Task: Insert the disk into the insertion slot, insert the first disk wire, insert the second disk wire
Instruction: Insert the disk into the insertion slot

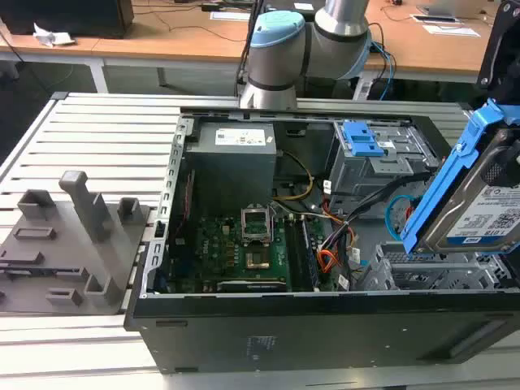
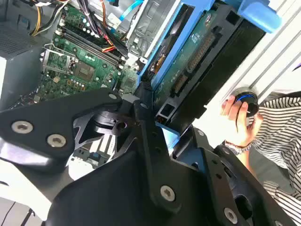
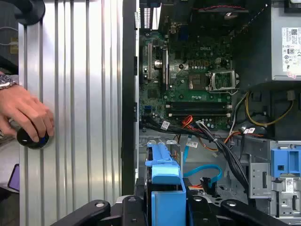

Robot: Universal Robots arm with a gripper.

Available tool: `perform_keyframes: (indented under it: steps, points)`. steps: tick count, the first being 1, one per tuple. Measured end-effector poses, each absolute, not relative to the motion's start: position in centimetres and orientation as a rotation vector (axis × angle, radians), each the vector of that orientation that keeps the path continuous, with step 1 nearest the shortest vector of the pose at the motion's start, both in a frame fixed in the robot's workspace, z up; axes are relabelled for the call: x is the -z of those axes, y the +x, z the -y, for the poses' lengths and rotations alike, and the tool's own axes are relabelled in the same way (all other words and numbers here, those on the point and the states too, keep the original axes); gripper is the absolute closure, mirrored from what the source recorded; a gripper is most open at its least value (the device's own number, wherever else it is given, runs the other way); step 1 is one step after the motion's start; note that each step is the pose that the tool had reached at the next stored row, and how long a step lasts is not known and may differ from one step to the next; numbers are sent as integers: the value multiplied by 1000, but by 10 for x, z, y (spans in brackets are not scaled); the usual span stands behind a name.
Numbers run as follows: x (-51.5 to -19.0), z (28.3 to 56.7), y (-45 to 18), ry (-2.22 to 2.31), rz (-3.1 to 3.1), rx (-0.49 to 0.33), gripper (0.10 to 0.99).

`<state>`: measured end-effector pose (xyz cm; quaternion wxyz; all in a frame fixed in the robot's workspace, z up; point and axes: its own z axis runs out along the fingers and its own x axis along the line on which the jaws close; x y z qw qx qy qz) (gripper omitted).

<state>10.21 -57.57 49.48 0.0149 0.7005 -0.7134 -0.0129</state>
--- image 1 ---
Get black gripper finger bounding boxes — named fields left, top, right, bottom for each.
left=481, top=140, right=520, bottom=189

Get hard disk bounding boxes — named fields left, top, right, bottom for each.
left=400, top=97, right=520, bottom=257

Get light blue wire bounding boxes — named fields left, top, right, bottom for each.
left=384, top=194, right=414, bottom=245

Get grey disk bay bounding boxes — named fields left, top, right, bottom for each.
left=357, top=241, right=513, bottom=292

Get black RAM slot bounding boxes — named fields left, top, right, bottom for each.
left=284, top=217, right=306, bottom=292

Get white paper sheet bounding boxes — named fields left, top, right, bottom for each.
left=421, top=24, right=481, bottom=38
left=210, top=11, right=253, bottom=21

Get grey laptop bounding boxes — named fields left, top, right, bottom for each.
left=417, top=0, right=495, bottom=21

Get wooden desk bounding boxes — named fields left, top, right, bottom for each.
left=0, top=0, right=261, bottom=95
left=357, top=0, right=505, bottom=102

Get blue drive cage latch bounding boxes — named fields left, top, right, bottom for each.
left=342, top=120, right=385, bottom=158

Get grey optical drive cage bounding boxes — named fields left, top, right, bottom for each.
left=327, top=121, right=440, bottom=212

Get RAM stick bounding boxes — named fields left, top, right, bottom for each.
left=301, top=219, right=320, bottom=288

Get black PC case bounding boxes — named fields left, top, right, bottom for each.
left=123, top=106, right=520, bottom=375

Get metal socket cover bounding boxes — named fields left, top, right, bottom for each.
left=240, top=205, right=273, bottom=245

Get grey power supply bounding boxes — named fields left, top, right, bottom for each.
left=184, top=121, right=280, bottom=200

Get black graphics card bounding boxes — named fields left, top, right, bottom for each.
left=217, top=278, right=288, bottom=293

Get green motherboard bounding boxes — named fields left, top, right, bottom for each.
left=168, top=214, right=338, bottom=293

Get black computer tower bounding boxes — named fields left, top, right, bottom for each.
left=0, top=0, right=135, bottom=40

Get crumpled white paper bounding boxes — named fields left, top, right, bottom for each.
left=32, top=22, right=76, bottom=48

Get grey parts rack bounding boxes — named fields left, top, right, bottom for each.
left=0, top=170, right=154, bottom=316

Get blue cables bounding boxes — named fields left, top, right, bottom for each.
left=367, top=40, right=397, bottom=101

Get black sleeved wire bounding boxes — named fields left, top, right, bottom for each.
left=316, top=172, right=431, bottom=253

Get multicolour power wire bundle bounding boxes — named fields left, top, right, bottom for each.
left=318, top=198, right=361, bottom=255

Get yellow wire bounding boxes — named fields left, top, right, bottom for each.
left=271, top=150, right=314, bottom=201

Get orange wire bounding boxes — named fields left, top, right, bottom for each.
left=316, top=249, right=343, bottom=274

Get black arm base cable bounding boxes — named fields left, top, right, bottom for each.
left=235, top=0, right=266, bottom=98

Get thin red wire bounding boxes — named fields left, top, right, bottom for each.
left=183, top=170, right=197, bottom=245

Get silver slot bracket strip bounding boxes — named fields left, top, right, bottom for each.
left=145, top=117, right=194, bottom=292

